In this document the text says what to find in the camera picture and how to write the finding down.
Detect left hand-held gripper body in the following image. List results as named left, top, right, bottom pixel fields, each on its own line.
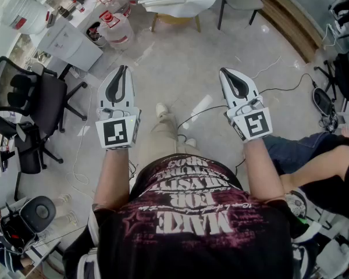
left=95, top=106, right=143, bottom=151

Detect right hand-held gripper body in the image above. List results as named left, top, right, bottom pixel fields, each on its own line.
left=224, top=95, right=273, bottom=142

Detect person's left forearm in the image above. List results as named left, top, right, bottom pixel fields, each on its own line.
left=92, top=148, right=138, bottom=212

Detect person's right forearm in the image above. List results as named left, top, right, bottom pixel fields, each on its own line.
left=243, top=137, right=286, bottom=201

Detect person's beige trousers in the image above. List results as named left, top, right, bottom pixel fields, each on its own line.
left=149, top=113, right=200, bottom=170

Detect black mesh office chair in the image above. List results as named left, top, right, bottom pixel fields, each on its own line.
left=0, top=56, right=88, bottom=134
left=0, top=120, right=65, bottom=176

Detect white water dispenser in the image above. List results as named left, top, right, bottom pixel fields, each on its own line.
left=29, top=17, right=105, bottom=72

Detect small white trash bin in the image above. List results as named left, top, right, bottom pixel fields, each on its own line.
left=86, top=24, right=108, bottom=48

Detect long white desk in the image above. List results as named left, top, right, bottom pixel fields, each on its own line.
left=55, top=0, right=117, bottom=30

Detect black cylindrical jar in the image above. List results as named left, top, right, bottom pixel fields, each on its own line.
left=57, top=6, right=74, bottom=19

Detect black head-worn device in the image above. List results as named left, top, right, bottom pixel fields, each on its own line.
left=0, top=195, right=58, bottom=254

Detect large white water jug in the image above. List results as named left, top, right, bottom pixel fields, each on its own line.
left=0, top=0, right=52, bottom=36

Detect person's black printed t-shirt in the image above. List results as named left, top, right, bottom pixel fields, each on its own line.
left=62, top=153, right=322, bottom=279

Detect black floor cable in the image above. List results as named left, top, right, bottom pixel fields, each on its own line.
left=176, top=73, right=319, bottom=145

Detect clear bottle red handle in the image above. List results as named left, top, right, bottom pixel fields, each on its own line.
left=99, top=0, right=132, bottom=17
left=98, top=9, right=135, bottom=51

